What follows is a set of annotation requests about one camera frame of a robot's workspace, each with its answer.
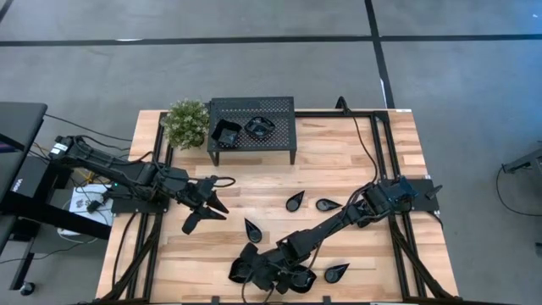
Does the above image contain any black floor tape strip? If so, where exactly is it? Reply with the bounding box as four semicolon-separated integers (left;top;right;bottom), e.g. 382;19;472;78
0;34;542;47
364;0;395;109

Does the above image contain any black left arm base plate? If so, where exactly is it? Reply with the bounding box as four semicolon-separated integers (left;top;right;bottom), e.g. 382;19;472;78
110;195;170;215

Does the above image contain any black perforated metal shelf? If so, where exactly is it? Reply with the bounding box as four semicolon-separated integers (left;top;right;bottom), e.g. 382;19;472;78
206;96;297;167

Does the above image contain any black teardrop mini plate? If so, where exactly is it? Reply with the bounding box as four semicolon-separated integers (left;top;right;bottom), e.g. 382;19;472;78
285;190;306;214
315;197;343;213
324;263;351;285
244;218;263;245

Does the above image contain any grey stand leg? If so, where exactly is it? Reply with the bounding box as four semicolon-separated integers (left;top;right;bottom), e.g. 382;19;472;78
501;146;542;175

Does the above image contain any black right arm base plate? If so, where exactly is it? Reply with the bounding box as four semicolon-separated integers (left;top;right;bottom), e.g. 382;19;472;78
380;178;444;213

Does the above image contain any white power strip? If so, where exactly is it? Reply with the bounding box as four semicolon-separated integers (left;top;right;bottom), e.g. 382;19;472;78
56;226;98;245

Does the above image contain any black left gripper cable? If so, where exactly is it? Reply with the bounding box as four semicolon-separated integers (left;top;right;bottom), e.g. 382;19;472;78
181;175;237;189

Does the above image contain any black square mini plate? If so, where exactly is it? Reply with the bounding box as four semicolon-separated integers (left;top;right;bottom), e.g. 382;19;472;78
210;119;244;149

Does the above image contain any black rounded-square mini plate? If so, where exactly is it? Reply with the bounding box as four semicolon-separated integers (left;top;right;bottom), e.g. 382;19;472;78
228;256;255;285
244;116;277;141
287;264;318;295

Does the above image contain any white printed paper sheet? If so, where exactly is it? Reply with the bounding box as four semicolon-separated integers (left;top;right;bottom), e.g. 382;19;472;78
67;184;114;225

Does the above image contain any black box with white lettering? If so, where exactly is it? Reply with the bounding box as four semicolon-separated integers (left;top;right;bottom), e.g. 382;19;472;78
10;155;52;200

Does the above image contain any black rig cable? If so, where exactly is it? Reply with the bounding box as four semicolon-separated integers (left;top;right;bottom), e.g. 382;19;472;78
343;108;379;200

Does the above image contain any green potted plant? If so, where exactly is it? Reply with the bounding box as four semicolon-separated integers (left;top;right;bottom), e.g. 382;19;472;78
159;98;212;151

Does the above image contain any black floor cable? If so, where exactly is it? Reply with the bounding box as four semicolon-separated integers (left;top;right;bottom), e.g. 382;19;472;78
44;113;133;143
495;167;542;218

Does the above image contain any black office desk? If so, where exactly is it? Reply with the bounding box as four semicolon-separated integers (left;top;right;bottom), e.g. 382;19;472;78
0;101;113;293

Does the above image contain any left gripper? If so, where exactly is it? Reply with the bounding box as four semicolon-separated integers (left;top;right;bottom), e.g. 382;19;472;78
176;180;230;236

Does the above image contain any black aluminium rig frame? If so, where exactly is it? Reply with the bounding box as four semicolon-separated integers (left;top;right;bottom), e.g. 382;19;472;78
95;108;461;305

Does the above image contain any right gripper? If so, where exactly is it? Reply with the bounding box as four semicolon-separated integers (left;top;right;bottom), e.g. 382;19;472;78
240;242;300;296

